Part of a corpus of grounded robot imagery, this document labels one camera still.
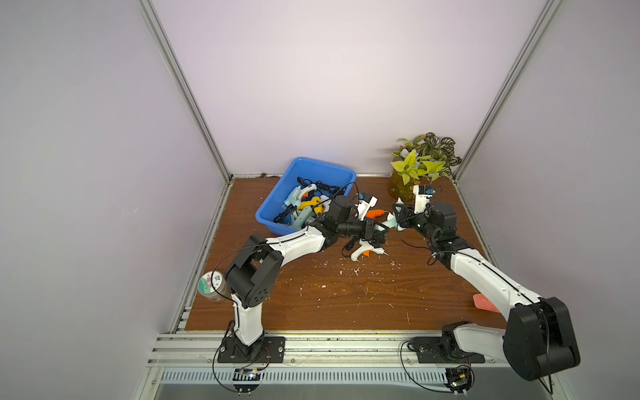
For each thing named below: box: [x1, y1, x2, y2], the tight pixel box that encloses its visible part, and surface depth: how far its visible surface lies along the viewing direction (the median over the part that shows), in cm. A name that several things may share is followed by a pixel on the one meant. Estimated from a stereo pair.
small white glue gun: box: [350, 238, 390, 262], surface depth 95 cm
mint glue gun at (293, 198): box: [283, 185, 302, 208], surface depth 109 cm
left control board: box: [232, 368, 261, 393], surface depth 73 cm
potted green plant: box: [388, 132, 463, 202], surface depth 97 cm
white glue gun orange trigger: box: [300, 184, 318, 198], surface depth 113 cm
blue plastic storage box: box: [255, 156, 357, 236], surface depth 109 cm
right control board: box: [445, 365, 475, 398], surface depth 71 cm
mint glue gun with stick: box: [290, 205, 313, 230], surface depth 100 cm
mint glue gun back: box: [375, 212, 406, 231], surface depth 81 cm
